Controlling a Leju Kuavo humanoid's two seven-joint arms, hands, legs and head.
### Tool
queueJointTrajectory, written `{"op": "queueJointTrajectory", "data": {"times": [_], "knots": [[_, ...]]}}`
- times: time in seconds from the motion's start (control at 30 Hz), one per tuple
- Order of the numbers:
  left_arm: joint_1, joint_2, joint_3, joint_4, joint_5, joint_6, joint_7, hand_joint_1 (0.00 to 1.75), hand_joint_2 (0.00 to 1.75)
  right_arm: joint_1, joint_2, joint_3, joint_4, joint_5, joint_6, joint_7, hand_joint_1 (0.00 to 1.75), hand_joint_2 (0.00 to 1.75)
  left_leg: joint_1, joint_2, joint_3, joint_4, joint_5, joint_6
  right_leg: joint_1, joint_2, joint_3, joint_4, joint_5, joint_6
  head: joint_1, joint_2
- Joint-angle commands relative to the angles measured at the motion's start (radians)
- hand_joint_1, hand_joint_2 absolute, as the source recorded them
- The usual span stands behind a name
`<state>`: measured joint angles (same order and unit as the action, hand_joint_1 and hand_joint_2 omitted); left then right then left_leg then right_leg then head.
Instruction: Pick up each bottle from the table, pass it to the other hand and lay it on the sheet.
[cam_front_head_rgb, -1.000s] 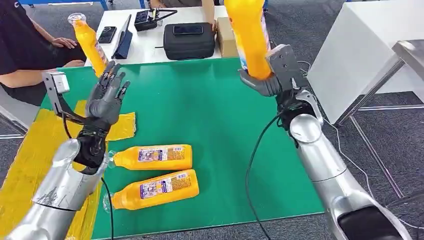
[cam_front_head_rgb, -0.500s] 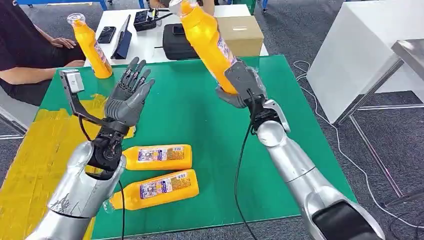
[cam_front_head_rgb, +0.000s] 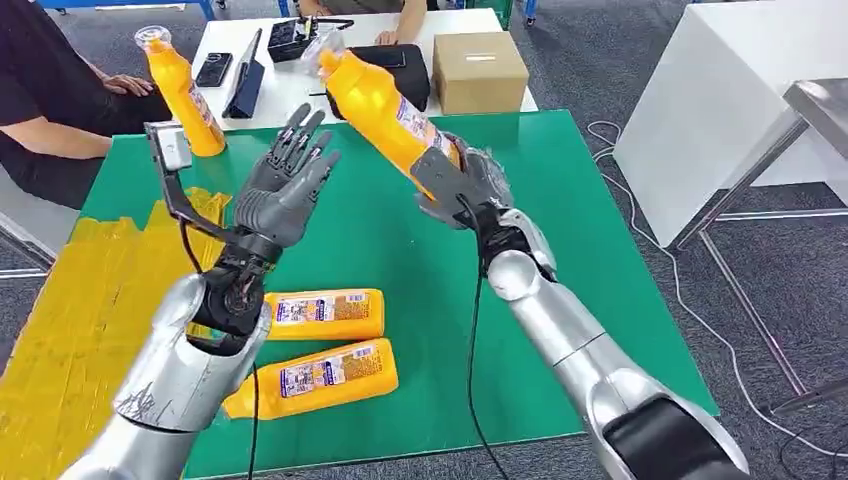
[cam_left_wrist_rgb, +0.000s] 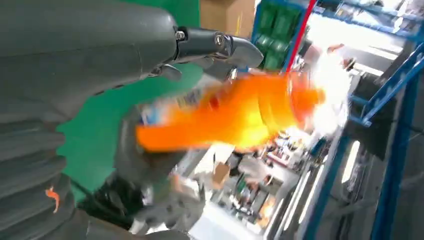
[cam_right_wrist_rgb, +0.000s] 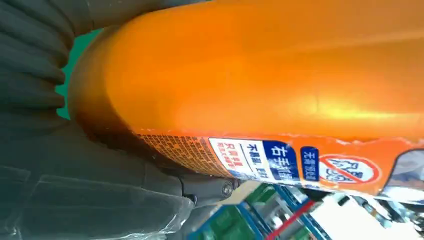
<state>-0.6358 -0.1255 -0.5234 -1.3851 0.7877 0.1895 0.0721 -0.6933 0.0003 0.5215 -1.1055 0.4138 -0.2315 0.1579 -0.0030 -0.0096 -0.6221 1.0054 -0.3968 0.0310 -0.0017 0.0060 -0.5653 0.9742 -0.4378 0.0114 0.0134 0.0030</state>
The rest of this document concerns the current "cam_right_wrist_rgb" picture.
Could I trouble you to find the blue metal rack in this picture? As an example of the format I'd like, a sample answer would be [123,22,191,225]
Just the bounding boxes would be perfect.
[187,183,335,240]

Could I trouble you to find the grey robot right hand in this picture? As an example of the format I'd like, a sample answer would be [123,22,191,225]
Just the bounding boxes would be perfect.
[0,109,241,240]

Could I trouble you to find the green table mat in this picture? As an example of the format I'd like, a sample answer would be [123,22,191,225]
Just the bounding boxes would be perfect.
[54,28,104,121]

